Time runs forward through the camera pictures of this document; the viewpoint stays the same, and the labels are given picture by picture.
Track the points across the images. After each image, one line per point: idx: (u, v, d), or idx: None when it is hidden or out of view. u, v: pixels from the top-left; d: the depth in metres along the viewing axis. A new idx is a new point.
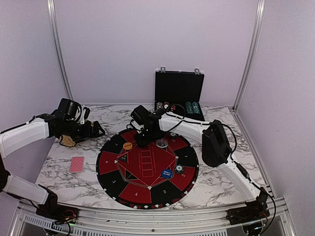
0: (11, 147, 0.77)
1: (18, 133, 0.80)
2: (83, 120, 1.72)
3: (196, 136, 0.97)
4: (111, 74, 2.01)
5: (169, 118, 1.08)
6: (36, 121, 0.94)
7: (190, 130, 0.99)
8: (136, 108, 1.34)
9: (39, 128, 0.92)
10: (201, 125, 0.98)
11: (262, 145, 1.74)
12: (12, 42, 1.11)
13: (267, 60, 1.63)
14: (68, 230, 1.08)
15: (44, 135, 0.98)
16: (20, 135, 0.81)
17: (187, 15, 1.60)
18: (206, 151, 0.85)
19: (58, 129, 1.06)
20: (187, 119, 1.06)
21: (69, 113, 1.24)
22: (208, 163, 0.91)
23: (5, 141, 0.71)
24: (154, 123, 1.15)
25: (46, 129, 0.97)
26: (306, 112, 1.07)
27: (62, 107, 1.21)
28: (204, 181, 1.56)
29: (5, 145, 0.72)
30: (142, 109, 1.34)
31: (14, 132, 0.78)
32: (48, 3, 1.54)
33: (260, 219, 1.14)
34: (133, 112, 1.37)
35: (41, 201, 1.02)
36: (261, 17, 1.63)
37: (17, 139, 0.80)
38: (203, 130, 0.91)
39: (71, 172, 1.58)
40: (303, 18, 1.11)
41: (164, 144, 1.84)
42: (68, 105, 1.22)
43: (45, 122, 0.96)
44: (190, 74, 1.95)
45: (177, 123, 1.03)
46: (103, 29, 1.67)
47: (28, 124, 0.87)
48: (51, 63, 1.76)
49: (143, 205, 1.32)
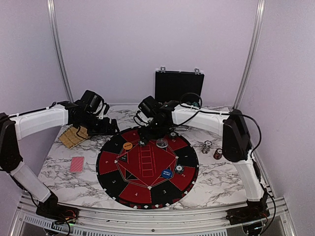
0: (28, 130, 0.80)
1: (36, 117, 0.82)
2: (102, 115, 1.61)
3: (216, 128, 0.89)
4: (111, 74, 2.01)
5: (184, 109, 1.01)
6: (56, 107, 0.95)
7: (208, 121, 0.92)
8: (145, 100, 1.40)
9: (58, 114, 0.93)
10: (220, 115, 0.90)
11: (262, 145, 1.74)
12: (12, 42, 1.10)
13: (267, 60, 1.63)
14: (68, 230, 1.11)
15: (64, 122, 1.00)
16: (39, 120, 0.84)
17: (187, 15, 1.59)
18: (226, 143, 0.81)
19: (77, 117, 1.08)
20: (204, 109, 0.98)
21: (91, 105, 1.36)
22: (229, 158, 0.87)
23: (20, 124, 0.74)
24: (167, 115, 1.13)
25: (66, 116, 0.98)
26: (306, 112, 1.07)
27: (85, 98, 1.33)
28: (204, 181, 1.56)
29: (20, 128, 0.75)
30: (152, 100, 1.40)
31: (33, 115, 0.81)
32: (48, 3, 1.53)
33: (260, 219, 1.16)
34: (141, 103, 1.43)
35: (41, 199, 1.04)
36: (261, 18, 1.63)
37: (35, 123, 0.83)
38: (223, 121, 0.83)
39: (71, 172, 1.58)
40: (303, 18, 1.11)
41: (164, 144, 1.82)
42: (91, 97, 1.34)
43: (65, 109, 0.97)
44: (190, 74, 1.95)
45: (192, 115, 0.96)
46: (103, 29, 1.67)
47: (48, 109, 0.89)
48: (51, 63, 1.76)
49: (143, 205, 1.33)
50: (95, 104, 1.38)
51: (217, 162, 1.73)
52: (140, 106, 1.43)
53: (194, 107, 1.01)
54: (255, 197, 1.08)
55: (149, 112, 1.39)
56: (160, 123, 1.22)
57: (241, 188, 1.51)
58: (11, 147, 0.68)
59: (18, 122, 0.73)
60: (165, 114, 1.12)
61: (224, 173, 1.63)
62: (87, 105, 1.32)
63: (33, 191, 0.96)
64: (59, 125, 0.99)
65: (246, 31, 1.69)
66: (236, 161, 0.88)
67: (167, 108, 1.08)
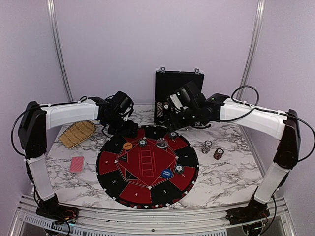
0: (58, 121, 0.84)
1: (67, 109, 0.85)
2: (127, 117, 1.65)
3: (272, 129, 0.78)
4: (111, 74, 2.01)
5: (235, 104, 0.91)
6: (87, 102, 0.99)
7: (263, 121, 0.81)
8: (186, 85, 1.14)
9: (88, 109, 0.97)
10: (279, 114, 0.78)
11: (262, 146, 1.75)
12: (11, 42, 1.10)
13: (267, 60, 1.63)
14: (68, 230, 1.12)
15: (93, 117, 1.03)
16: (69, 112, 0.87)
17: (187, 15, 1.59)
18: (283, 149, 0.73)
19: (106, 114, 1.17)
20: (262, 108, 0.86)
21: (121, 106, 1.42)
22: (283, 165, 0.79)
23: (51, 114, 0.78)
24: (213, 111, 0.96)
25: (95, 111, 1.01)
26: (306, 112, 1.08)
27: (118, 98, 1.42)
28: (204, 181, 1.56)
29: (51, 117, 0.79)
30: (192, 86, 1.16)
31: (64, 107, 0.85)
32: (48, 3, 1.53)
33: (260, 219, 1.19)
34: (180, 89, 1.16)
35: (43, 196, 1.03)
36: (261, 18, 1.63)
37: (66, 115, 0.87)
38: (284, 122, 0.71)
39: (70, 172, 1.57)
40: (304, 18, 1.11)
41: (164, 144, 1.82)
42: (123, 98, 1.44)
43: (96, 105, 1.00)
44: (190, 74, 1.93)
45: (245, 112, 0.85)
46: (103, 29, 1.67)
47: (79, 103, 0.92)
48: (51, 63, 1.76)
49: (143, 205, 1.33)
50: (124, 106, 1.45)
51: (217, 162, 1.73)
52: (179, 92, 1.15)
53: (248, 104, 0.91)
54: (262, 201, 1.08)
55: (188, 102, 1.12)
56: (201, 117, 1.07)
57: (241, 188, 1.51)
58: (40, 135, 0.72)
59: (49, 112, 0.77)
60: (212, 108, 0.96)
61: (224, 173, 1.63)
62: (118, 105, 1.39)
63: (38, 188, 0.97)
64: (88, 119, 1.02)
65: (246, 30, 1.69)
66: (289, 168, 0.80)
67: (214, 103, 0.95)
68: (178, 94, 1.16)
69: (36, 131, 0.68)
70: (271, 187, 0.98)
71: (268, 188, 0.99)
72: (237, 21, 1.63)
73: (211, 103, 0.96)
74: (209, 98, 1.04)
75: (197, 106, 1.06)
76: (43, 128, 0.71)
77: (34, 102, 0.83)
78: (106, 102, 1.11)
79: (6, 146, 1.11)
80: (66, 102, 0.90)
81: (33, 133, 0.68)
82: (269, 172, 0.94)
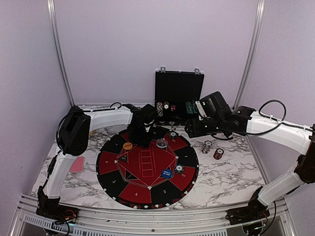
0: (98, 125, 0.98)
1: (107, 114, 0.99)
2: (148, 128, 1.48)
3: (297, 144, 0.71)
4: (111, 74, 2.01)
5: (260, 118, 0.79)
6: (122, 109, 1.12)
7: (288, 136, 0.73)
8: (213, 94, 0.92)
9: (124, 115, 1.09)
10: (304, 130, 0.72)
11: (262, 146, 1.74)
12: (11, 43, 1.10)
13: (267, 60, 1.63)
14: (67, 230, 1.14)
15: (126, 122, 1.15)
16: (108, 117, 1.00)
17: (187, 15, 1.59)
18: (306, 163, 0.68)
19: (137, 121, 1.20)
20: (286, 122, 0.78)
21: (148, 117, 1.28)
22: (305, 180, 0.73)
23: (94, 118, 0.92)
24: (239, 125, 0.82)
25: (128, 118, 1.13)
26: (306, 111, 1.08)
27: (147, 111, 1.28)
28: (204, 181, 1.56)
29: (93, 121, 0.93)
30: (219, 97, 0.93)
31: (104, 113, 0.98)
32: (48, 3, 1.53)
33: (260, 219, 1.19)
34: (206, 98, 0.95)
35: (49, 195, 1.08)
36: (261, 18, 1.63)
37: (106, 119, 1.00)
38: (310, 138, 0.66)
39: (70, 172, 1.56)
40: (304, 18, 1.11)
41: (164, 144, 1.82)
42: (150, 110, 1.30)
43: (130, 112, 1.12)
44: (190, 74, 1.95)
45: (273, 127, 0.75)
46: (103, 29, 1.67)
47: (117, 110, 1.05)
48: (51, 63, 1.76)
49: (143, 205, 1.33)
50: (152, 116, 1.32)
51: (217, 162, 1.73)
52: (204, 102, 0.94)
53: (274, 119, 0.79)
54: (264, 203, 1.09)
55: (213, 112, 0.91)
56: (218, 127, 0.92)
57: (241, 188, 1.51)
58: (82, 137, 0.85)
59: (93, 117, 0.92)
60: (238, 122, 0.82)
61: (224, 173, 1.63)
62: (146, 116, 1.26)
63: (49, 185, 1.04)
64: (122, 124, 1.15)
65: (246, 31, 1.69)
66: (311, 182, 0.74)
67: (240, 115, 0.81)
68: (204, 104, 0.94)
69: (78, 133, 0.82)
70: (279, 191, 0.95)
71: (275, 193, 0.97)
72: (236, 21, 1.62)
73: (238, 115, 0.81)
74: (235, 110, 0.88)
75: (223, 118, 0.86)
76: (86, 131, 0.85)
77: (76, 107, 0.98)
78: (139, 110, 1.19)
79: (6, 146, 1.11)
80: (108, 108, 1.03)
81: (78, 135, 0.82)
82: (282, 179, 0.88)
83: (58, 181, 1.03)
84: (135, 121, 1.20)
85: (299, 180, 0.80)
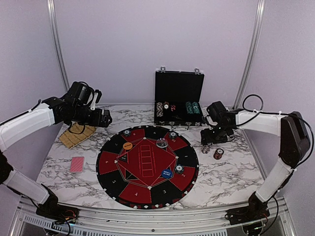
0: (10, 140, 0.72)
1: (18, 123, 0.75)
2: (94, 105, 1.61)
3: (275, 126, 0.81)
4: (111, 74, 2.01)
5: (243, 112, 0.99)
6: (39, 108, 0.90)
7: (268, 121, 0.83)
8: (214, 104, 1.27)
9: (43, 115, 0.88)
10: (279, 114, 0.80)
11: (263, 147, 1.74)
12: (11, 43, 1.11)
13: (267, 60, 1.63)
14: (68, 230, 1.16)
15: (49, 123, 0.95)
16: (22, 126, 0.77)
17: (187, 15, 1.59)
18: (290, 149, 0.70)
19: (64, 114, 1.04)
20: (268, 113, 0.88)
21: (80, 99, 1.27)
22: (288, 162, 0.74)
23: (3, 133, 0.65)
24: (232, 120, 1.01)
25: (51, 115, 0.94)
26: (305, 110, 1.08)
27: (73, 91, 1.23)
28: (204, 181, 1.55)
29: (2, 138, 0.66)
30: (221, 105, 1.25)
31: (14, 122, 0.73)
32: (48, 3, 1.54)
33: (260, 219, 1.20)
34: (209, 106, 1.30)
35: (41, 201, 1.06)
36: (261, 17, 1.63)
37: (17, 130, 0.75)
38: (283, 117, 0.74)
39: (71, 172, 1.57)
40: (303, 18, 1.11)
41: (164, 144, 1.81)
42: (79, 89, 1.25)
43: (49, 108, 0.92)
44: (190, 74, 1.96)
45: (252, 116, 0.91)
46: (103, 29, 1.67)
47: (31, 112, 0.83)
48: (51, 63, 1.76)
49: (143, 205, 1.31)
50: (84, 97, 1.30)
51: (217, 162, 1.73)
52: (208, 108, 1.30)
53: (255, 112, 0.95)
54: (261, 197, 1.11)
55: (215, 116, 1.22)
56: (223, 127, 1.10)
57: (241, 188, 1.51)
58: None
59: None
60: (230, 118, 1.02)
61: (224, 173, 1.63)
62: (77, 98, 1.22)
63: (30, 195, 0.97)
64: (46, 125, 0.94)
65: (246, 31, 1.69)
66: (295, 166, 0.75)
67: (230, 112, 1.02)
68: (209, 110, 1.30)
69: None
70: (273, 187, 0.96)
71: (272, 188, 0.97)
72: (236, 21, 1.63)
73: (229, 113, 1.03)
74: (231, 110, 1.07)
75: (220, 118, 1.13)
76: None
77: None
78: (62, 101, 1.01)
79: None
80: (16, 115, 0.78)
81: None
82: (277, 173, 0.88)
83: (20, 178, 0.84)
84: (61, 115, 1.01)
85: (284, 165, 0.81)
